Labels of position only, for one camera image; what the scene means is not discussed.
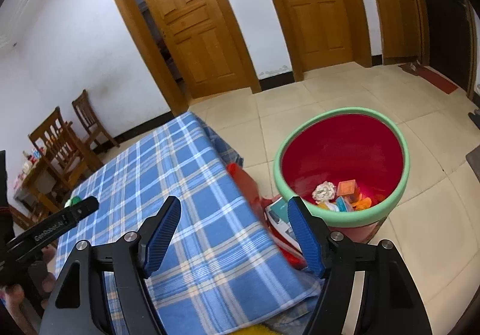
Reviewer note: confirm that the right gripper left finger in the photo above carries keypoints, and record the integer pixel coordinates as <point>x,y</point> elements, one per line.
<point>79,303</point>

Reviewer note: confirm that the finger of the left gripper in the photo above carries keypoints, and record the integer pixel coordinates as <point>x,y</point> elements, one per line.
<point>82,210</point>

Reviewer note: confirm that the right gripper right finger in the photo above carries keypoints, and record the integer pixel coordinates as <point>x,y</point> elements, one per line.
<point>390,302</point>

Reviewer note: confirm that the orange snack packet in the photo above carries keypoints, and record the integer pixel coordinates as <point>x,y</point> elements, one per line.
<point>348,188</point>

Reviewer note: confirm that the white mesh bag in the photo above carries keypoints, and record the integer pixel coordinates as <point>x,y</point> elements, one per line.
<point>324,192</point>

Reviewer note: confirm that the white tissue box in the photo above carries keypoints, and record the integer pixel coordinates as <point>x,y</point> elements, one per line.
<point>343,205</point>

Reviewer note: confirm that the yellow foam fruit net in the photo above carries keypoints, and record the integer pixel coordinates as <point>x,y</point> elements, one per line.
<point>255,330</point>

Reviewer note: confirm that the person's left hand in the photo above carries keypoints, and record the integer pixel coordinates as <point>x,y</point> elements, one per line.
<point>13,296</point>

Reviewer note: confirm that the green round toy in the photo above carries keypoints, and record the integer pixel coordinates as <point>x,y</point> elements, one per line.
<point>72,201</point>

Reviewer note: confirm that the front wooden chair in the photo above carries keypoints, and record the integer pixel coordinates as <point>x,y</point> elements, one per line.
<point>20,219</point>

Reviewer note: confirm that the wooden chair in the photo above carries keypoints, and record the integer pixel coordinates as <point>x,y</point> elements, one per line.
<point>62,150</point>
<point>90,122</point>
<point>20,219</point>

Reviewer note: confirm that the near wooden chair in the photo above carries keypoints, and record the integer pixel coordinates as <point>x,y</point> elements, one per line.
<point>62,150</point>

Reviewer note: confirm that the wooden dining table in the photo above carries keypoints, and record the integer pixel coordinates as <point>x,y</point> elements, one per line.
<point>42,184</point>

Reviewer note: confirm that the far wooden chair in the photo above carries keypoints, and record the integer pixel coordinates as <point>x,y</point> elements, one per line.
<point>90,122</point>

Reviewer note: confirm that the red bin green rim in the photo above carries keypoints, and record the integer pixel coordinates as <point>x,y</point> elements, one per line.
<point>346,144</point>

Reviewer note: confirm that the blue plaid tablecloth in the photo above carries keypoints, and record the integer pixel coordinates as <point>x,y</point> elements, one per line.
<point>222,272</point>

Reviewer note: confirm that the left wooden door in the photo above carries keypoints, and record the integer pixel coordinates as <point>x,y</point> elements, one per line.
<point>200,44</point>

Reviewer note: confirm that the red floor mat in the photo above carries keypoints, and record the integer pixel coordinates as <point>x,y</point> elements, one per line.
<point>434,78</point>

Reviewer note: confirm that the right wooden door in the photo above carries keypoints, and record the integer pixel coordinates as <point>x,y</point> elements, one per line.
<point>321,32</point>

